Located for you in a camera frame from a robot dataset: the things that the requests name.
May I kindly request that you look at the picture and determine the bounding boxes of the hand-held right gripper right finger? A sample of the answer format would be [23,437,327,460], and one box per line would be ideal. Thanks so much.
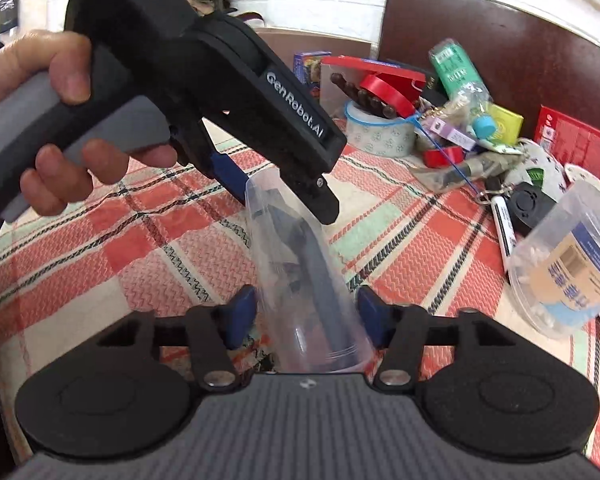
[356,285,518,391]

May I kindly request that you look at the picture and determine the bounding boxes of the dark brown headboard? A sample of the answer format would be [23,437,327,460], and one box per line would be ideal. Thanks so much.
[376,0,600,137]

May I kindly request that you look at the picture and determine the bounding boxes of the clear plastic case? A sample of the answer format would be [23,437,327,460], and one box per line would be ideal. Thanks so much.
[244,169,377,377]

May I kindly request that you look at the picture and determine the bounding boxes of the purple tag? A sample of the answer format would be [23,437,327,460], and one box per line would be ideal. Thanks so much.
[429,119,477,152]

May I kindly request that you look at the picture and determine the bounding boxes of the person's left hand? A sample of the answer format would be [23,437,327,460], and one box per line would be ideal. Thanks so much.
[0,30,179,217]

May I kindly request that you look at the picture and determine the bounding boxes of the white black marker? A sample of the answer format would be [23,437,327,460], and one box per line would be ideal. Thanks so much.
[489,195,517,262]

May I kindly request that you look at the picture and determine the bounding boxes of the black box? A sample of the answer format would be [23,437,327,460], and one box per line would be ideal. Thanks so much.
[419,74,448,107]

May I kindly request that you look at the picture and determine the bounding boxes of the brown bead bracelet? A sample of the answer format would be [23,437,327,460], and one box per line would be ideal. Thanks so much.
[329,73,397,122]

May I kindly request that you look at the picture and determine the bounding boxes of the clear cotton swab container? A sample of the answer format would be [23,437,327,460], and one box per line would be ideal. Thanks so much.
[506,177,600,337]

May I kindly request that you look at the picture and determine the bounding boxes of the black car key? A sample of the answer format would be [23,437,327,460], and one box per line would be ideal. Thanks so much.
[509,182,557,235]

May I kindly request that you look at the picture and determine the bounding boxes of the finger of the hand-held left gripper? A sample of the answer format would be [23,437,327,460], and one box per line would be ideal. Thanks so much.
[207,150,343,358]
[280,157,341,226]

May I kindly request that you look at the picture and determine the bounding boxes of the brown cardboard box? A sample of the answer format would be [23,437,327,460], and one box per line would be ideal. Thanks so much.
[257,26,376,91]

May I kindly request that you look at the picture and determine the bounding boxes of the red plaid cloth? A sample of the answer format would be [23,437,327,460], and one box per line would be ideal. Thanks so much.
[0,125,600,480]

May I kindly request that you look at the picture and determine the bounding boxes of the small red tape roll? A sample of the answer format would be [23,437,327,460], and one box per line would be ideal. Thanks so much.
[424,146,464,169]

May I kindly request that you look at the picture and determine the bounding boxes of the blue card box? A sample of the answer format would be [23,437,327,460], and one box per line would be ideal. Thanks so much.
[293,50,333,87]

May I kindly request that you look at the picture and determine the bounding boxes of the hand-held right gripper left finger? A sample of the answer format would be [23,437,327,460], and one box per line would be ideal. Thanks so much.
[97,285,258,392]

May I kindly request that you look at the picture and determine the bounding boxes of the yellow green box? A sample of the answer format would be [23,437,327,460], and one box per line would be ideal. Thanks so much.
[484,104,525,145]

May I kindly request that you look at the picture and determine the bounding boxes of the clear patterned tape roll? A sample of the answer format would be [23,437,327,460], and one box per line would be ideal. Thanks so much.
[343,101,417,157]

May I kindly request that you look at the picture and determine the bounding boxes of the grey green pouch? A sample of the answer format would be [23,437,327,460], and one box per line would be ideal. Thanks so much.
[414,151,527,194]

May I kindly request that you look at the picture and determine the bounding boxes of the green label bottle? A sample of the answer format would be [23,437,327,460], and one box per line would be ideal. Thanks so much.
[428,38,492,112]

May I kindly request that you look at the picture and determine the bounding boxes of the red box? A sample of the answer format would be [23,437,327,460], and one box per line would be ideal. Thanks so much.
[533,104,600,187]

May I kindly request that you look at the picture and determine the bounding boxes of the blue zip tie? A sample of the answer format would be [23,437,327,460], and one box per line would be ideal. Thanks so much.
[405,114,482,197]

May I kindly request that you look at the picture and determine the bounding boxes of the patterned white insole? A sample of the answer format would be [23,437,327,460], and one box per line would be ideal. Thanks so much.
[517,139,570,196]
[564,162,600,192]

